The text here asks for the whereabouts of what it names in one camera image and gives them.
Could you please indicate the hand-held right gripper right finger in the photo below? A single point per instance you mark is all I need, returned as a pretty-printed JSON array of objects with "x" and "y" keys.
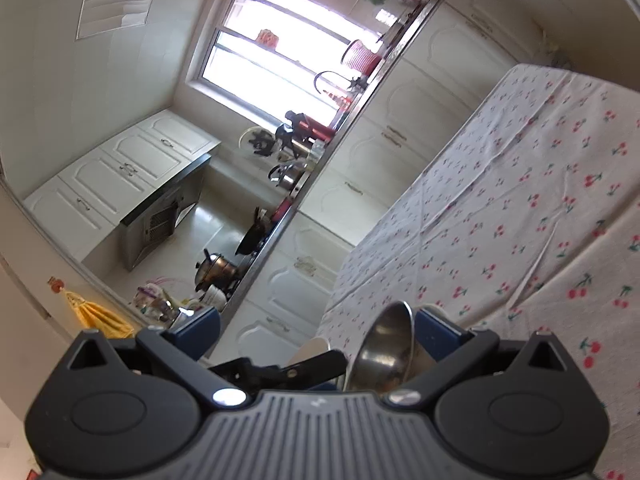
[{"x": 442, "y": 332}]

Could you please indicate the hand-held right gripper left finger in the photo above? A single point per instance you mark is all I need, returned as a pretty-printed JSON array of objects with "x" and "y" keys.
[{"x": 197, "y": 330}]

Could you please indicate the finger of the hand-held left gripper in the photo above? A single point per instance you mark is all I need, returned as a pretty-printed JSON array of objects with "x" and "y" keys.
[{"x": 300, "y": 370}]

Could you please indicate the stainless steel bowl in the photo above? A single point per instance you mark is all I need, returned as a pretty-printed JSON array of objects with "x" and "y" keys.
[{"x": 385, "y": 350}]

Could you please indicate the condiment rack with bottles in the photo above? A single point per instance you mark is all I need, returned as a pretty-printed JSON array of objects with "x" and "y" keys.
[{"x": 165, "y": 305}]

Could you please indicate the brass stock pot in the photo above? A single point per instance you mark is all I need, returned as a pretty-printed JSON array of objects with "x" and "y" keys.
[{"x": 217, "y": 270}]

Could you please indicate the yellow checkered towel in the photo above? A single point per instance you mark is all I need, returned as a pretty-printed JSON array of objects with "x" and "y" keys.
[{"x": 100, "y": 320}]

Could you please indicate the black frying pan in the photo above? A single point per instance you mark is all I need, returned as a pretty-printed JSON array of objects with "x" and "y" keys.
[{"x": 252, "y": 235}]

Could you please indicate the range hood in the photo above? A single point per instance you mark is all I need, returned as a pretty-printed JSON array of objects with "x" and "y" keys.
[{"x": 160, "y": 220}]

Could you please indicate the cherry print tablecloth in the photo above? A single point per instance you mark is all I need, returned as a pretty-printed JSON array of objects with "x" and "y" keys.
[{"x": 500, "y": 210}]

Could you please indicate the red shallow pan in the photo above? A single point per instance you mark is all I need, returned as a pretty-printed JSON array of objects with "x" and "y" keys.
[{"x": 282, "y": 209}]

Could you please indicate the white upper kitchen cabinets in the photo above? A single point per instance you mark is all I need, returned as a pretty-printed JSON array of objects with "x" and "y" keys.
[{"x": 115, "y": 175}]

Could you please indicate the white kitchen cabinets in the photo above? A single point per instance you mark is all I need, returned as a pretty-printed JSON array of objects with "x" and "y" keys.
[
  {"x": 115, "y": 175},
  {"x": 400, "y": 110}
]

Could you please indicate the steel kettle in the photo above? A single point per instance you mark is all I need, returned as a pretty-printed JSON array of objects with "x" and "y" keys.
[{"x": 286, "y": 175}]

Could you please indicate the round white framed object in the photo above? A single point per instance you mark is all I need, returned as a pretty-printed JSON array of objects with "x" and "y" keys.
[{"x": 257, "y": 140}]

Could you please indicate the steel and black airpot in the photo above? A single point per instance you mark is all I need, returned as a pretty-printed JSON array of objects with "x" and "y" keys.
[{"x": 292, "y": 142}]

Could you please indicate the white lower kitchen cabinets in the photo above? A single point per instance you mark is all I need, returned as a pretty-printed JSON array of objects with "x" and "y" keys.
[{"x": 400, "y": 110}]

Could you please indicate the red thermos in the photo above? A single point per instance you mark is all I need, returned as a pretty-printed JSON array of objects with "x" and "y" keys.
[{"x": 317, "y": 129}]

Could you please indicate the grey stone kitchen countertop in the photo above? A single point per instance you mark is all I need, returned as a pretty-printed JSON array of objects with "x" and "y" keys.
[{"x": 356, "y": 110}]

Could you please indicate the chrome sink faucet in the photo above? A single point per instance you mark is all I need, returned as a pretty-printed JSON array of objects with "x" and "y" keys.
[{"x": 335, "y": 80}]

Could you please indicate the kitchen window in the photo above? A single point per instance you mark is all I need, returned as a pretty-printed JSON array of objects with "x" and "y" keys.
[{"x": 280, "y": 50}]

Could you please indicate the white vent panel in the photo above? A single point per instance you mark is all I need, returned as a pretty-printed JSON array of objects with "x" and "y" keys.
[{"x": 116, "y": 12}]

